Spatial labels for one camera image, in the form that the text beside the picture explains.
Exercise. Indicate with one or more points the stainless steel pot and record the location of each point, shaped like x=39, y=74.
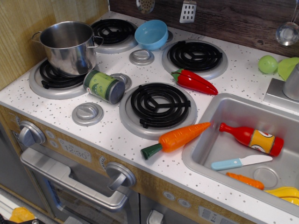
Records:
x=70, y=47

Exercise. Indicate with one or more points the front right black burner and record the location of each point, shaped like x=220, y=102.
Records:
x=150, y=110

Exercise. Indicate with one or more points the black burner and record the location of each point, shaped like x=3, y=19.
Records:
x=150, y=110
x=202, y=58
x=48, y=83
x=118, y=36

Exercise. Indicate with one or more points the large orange toy carrot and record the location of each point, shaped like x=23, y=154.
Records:
x=175, y=139

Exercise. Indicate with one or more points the middle silver stovetop knob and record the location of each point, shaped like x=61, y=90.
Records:
x=124, y=78

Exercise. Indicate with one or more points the silver stovetop knob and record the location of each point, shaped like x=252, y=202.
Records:
x=141, y=57
x=87, y=114
x=124, y=78

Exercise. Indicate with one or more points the red toy chili pepper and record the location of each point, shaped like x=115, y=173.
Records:
x=192, y=81

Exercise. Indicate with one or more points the back silver stovetop knob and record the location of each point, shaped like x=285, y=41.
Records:
x=141, y=57

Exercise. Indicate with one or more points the green toy food can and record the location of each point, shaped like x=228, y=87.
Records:
x=104, y=86

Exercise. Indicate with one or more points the front silver stovetop knob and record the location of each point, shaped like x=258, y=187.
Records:
x=87, y=114

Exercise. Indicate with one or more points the right silver oven dial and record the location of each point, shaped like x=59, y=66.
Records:
x=119, y=176

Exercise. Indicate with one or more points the silver oven dial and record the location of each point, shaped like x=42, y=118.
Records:
x=119, y=176
x=30, y=134

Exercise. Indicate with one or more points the back right black burner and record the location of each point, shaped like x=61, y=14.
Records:
x=202, y=58

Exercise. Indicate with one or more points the oven clock display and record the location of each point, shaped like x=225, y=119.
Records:
x=75, y=150

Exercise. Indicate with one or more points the light blue plastic bowl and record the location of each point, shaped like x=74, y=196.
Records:
x=152, y=35

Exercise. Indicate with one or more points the back left black burner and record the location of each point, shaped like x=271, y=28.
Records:
x=118, y=36

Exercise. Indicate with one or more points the silver perforated skimmer spoon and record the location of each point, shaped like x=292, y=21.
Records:
x=145, y=6

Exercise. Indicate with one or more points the silver toy sink basin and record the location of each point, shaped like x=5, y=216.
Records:
x=213, y=146

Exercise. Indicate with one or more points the front left black burner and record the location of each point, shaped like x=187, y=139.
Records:
x=48, y=83

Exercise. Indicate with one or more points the red toy ketchup bottle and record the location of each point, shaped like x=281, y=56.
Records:
x=255, y=139

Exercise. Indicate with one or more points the left silver oven dial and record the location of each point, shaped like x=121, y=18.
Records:
x=30, y=134

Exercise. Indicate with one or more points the small orange toy carrot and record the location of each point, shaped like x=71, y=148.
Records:
x=249, y=181

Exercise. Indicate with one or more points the green toy apple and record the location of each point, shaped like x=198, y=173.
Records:
x=267, y=64

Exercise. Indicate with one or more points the green toy lettuce leaf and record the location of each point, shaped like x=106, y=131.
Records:
x=286, y=66

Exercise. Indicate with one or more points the silver toy faucet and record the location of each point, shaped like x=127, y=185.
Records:
x=285, y=93

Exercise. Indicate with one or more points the silver hanging ladle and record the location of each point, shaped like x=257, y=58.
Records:
x=287, y=34

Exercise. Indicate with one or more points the yellow toy banana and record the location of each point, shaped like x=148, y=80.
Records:
x=289, y=194

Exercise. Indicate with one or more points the yellow object at bottom left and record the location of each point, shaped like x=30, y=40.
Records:
x=21, y=214

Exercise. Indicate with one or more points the blue handled toy knife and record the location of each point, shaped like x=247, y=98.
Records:
x=240, y=162

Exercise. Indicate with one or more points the silver cabinet door handle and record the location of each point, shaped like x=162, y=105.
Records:
x=154, y=217

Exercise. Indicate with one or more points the silver oven door handle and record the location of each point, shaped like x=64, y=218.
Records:
x=60, y=174

